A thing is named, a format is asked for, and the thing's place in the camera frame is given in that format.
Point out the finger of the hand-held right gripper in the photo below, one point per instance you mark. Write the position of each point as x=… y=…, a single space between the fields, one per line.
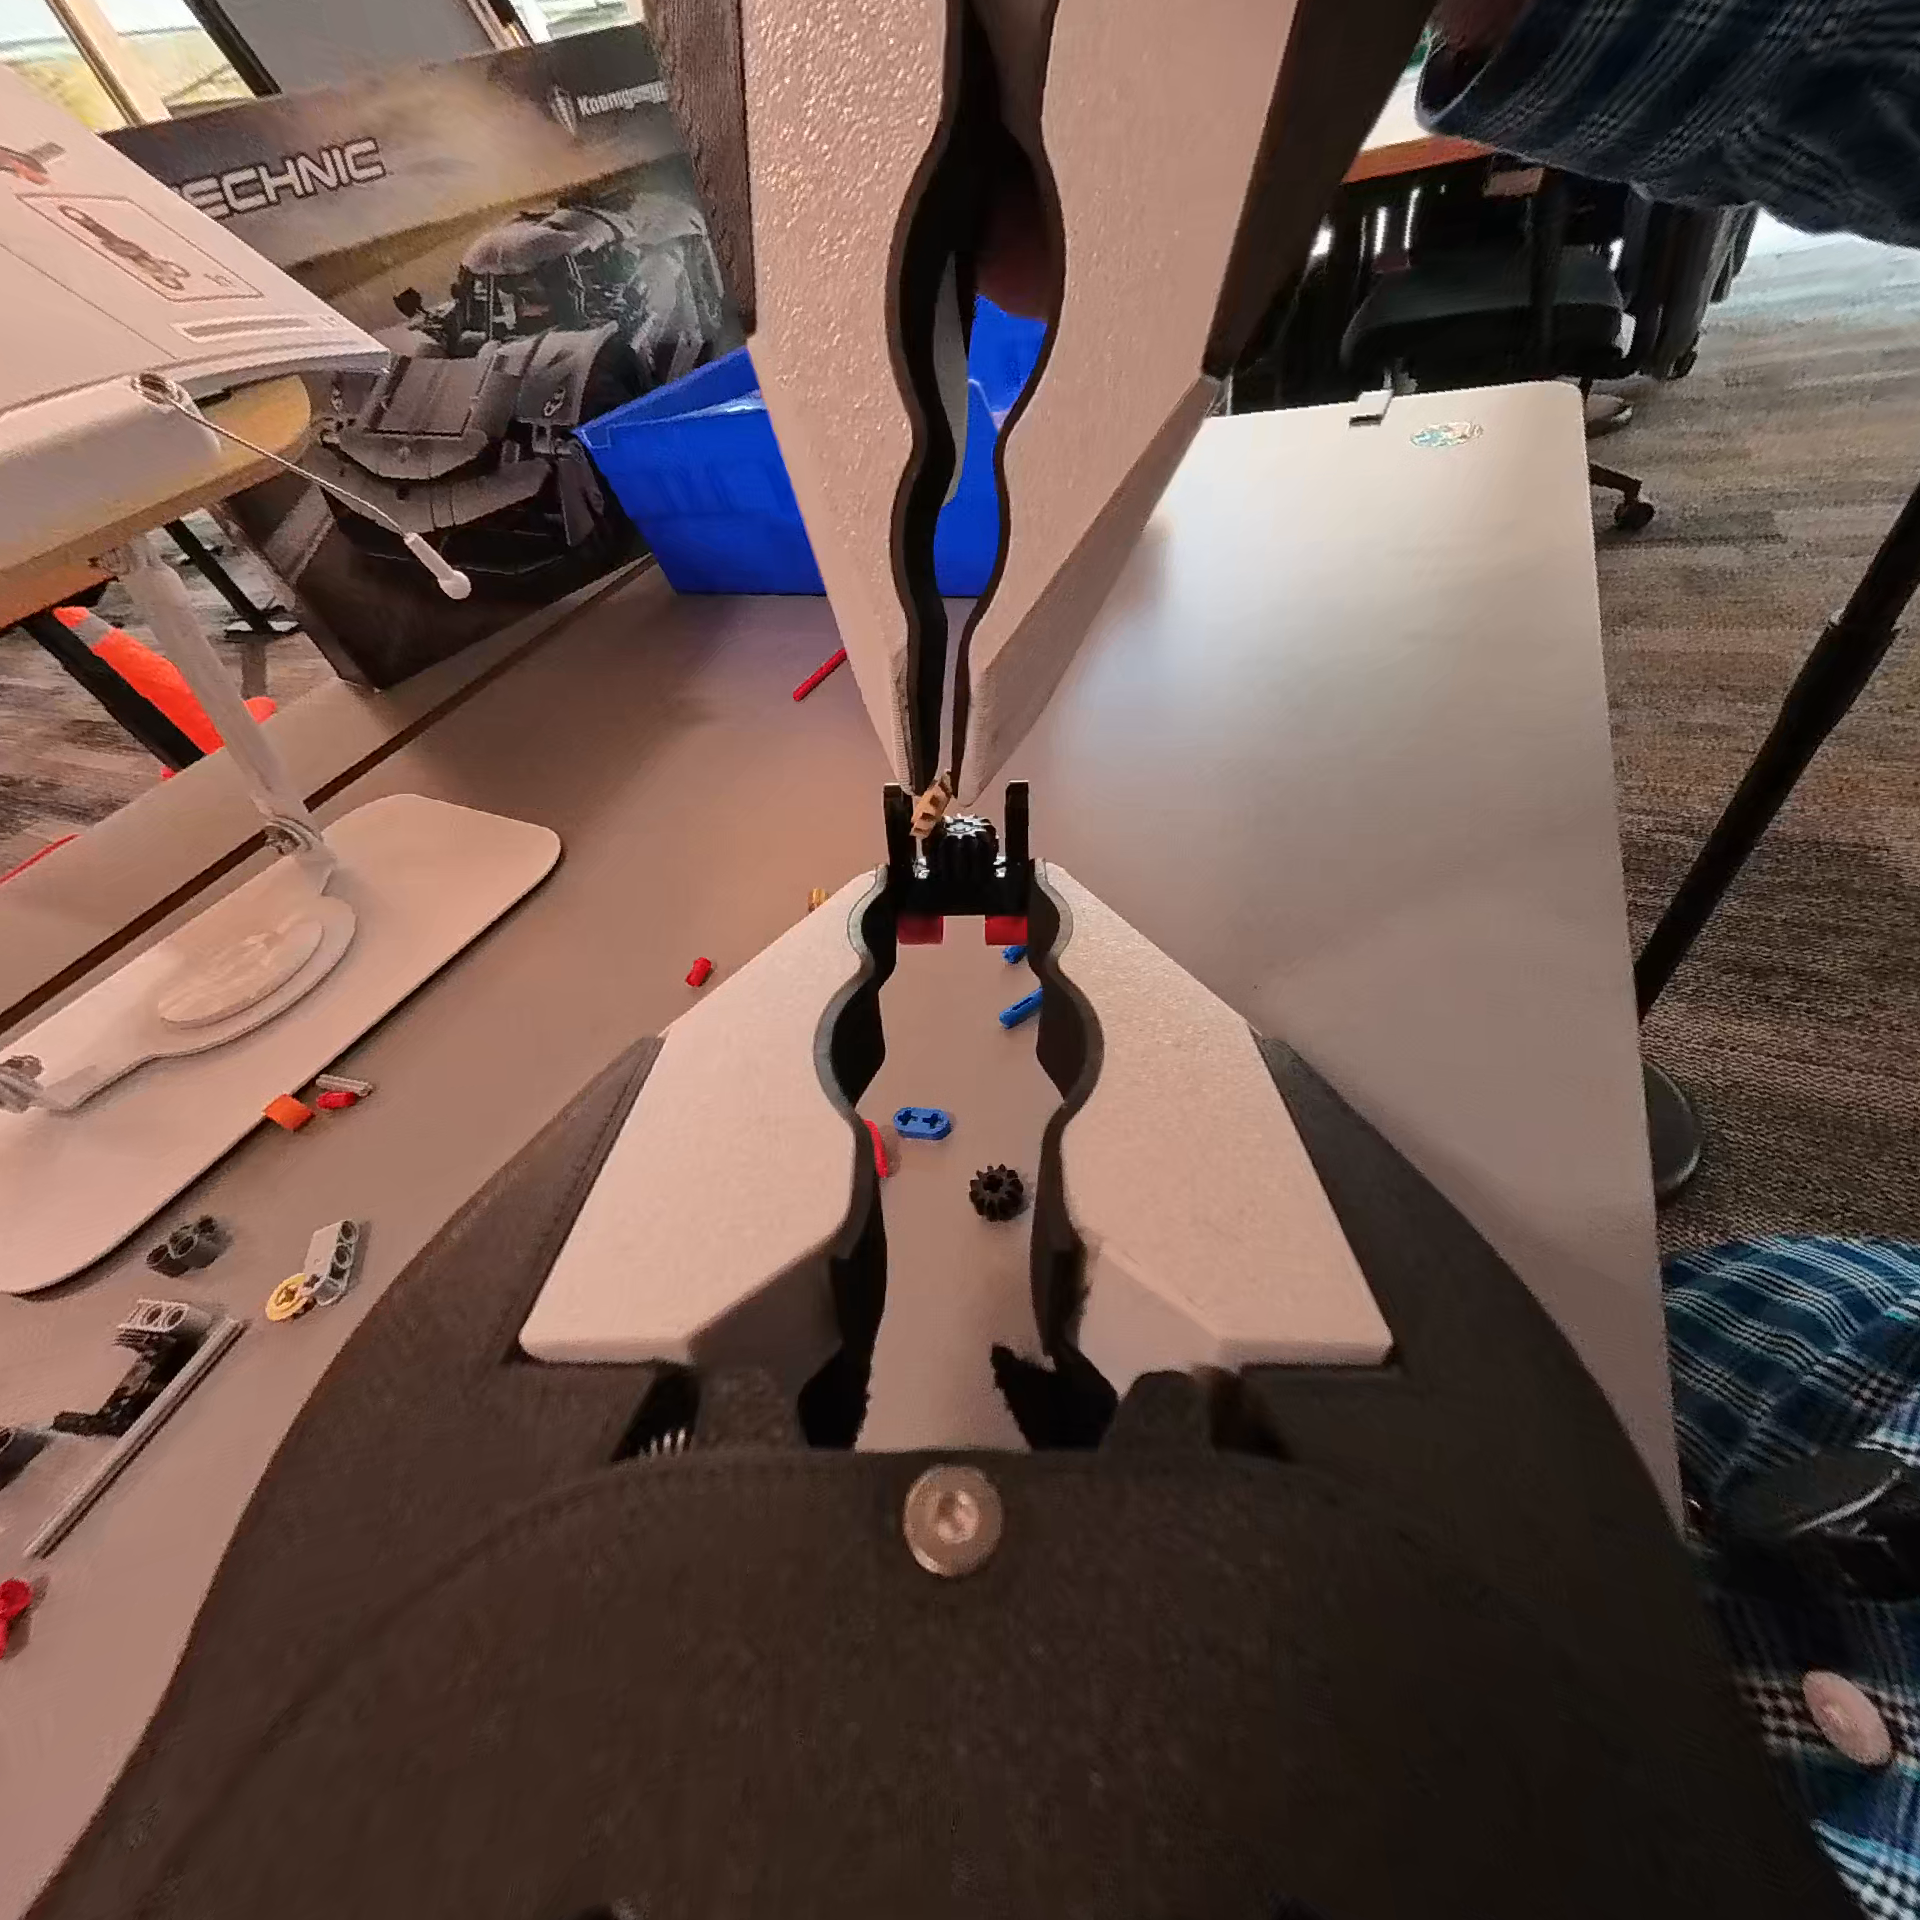
x=824 y=300
x=1140 y=224

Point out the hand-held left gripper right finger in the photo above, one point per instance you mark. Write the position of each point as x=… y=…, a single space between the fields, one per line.
x=1214 y=1200

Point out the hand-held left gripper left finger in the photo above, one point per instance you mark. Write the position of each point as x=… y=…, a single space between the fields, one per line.
x=705 y=1200

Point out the black lego frame assembly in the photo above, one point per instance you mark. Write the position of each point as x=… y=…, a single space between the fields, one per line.
x=961 y=892

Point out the tan lego gear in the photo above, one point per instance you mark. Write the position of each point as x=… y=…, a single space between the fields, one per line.
x=930 y=811

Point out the person's right forearm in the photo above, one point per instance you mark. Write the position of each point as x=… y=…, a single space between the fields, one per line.
x=1680 y=104

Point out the red lego piece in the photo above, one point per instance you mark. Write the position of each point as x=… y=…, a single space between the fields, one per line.
x=876 y=1149

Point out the small black lego gear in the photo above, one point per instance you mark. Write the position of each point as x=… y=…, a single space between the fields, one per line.
x=994 y=1192

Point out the short blue lego beam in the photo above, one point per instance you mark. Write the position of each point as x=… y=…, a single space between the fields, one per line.
x=923 y=1121

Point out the blue lego pin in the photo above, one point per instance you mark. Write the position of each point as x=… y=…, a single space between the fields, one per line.
x=1023 y=1009

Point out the short grey lego beam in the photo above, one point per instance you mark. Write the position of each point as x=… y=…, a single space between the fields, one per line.
x=333 y=1250

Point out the thin red lego axle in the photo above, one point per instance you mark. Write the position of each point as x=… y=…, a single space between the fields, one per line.
x=819 y=678

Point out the red grey lego pin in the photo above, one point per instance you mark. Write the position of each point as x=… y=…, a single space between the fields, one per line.
x=342 y=1091

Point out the dark printed lego box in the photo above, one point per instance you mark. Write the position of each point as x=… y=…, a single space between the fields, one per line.
x=450 y=224

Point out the tan round lego piece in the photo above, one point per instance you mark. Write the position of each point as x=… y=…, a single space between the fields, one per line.
x=289 y=1298

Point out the black lego connector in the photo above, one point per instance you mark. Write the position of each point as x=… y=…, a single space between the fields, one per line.
x=188 y=1244

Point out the grey black lego subassembly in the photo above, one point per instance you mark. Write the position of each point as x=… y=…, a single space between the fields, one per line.
x=151 y=1351

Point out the black lego pin piece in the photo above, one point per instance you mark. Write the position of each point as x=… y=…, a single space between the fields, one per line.
x=15 y=1450

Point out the red lego connector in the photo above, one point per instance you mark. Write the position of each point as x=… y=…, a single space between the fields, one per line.
x=12 y=1605

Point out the blue plastic bin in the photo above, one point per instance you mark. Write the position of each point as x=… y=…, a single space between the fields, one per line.
x=691 y=480

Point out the black office chair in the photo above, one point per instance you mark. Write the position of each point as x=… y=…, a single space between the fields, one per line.
x=1500 y=300

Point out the small shiny sticker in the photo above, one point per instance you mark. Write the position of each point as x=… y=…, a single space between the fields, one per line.
x=1449 y=436

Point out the white book stand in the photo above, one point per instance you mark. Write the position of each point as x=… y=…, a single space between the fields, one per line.
x=420 y=900

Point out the white instruction booklet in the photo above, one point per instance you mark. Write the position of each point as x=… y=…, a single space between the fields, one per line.
x=121 y=254

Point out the orange fabric object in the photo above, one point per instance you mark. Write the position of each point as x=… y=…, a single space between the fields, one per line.
x=195 y=704

